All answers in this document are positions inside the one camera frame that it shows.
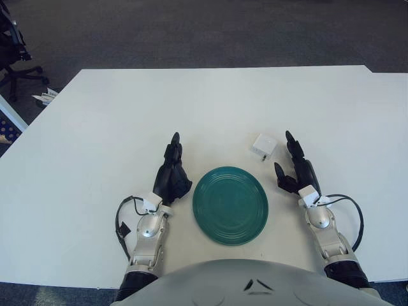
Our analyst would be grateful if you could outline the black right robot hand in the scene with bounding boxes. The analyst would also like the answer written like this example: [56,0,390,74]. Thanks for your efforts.
[273,129,322,196]

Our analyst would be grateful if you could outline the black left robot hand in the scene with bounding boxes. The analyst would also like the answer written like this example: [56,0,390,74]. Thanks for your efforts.
[152,131,194,205]

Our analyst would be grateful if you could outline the white square charger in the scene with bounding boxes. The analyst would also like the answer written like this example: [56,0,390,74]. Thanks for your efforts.
[249,133,277,162]

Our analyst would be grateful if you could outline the green ribbed round plate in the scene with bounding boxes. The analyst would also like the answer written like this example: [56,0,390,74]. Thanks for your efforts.
[192,166,270,246]

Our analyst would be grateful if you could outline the grey robot torso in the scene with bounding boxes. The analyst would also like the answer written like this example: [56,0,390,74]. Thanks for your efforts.
[116,258,391,306]

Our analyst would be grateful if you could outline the white papers on floor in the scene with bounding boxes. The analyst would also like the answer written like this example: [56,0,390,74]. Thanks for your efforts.
[31,88,60,105]

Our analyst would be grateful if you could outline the black office chair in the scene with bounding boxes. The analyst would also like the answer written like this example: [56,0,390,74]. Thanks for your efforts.
[0,0,50,103]

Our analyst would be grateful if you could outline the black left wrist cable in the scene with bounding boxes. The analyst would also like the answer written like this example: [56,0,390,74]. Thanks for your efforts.
[115,196,146,262]

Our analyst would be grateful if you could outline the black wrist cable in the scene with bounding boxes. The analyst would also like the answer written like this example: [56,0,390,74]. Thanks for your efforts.
[115,196,146,262]
[321,194,365,252]

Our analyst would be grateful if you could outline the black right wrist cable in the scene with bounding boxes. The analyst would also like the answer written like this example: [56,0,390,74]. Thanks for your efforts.
[321,194,365,252]

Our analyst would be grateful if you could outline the white perforated shelf frame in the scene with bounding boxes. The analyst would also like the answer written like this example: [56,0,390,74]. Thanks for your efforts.
[0,94,28,144]

